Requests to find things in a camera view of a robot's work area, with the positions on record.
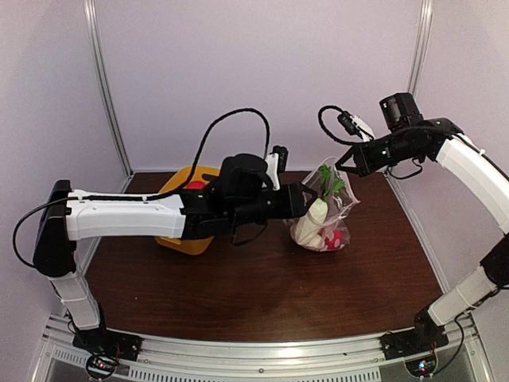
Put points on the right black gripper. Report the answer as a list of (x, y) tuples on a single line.
[(365, 165)]

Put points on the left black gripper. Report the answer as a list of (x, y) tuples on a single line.
[(301, 208)]

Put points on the white plush daikon radish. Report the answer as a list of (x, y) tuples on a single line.
[(309, 231)]

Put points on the clear zip top bag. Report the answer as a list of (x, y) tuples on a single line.
[(342, 205)]

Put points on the small red plush fruit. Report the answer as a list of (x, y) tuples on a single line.
[(195, 185)]

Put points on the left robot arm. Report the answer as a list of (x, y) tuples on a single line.
[(71, 215)]

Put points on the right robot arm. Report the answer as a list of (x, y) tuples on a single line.
[(486, 181)]

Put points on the right circuit board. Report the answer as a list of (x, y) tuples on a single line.
[(422, 367)]

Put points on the circuit board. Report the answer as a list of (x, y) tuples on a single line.
[(100, 367), (422, 367)]

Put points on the left circuit board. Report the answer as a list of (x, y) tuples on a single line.
[(100, 367)]

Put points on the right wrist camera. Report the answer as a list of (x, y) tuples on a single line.
[(355, 126)]

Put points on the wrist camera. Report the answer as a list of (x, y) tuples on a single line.
[(276, 162), (355, 126)]

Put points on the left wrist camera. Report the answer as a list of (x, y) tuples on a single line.
[(276, 162)]

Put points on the right aluminium frame post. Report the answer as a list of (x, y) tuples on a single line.
[(425, 21)]

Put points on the aluminium frame post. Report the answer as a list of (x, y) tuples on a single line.
[(104, 86), (425, 21)]

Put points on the front aluminium rail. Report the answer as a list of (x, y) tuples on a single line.
[(358, 358)]

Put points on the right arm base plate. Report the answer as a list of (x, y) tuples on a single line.
[(407, 343)]

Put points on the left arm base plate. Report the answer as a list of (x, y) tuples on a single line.
[(109, 343)]

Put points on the left aluminium frame post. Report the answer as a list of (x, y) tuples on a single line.
[(104, 86)]

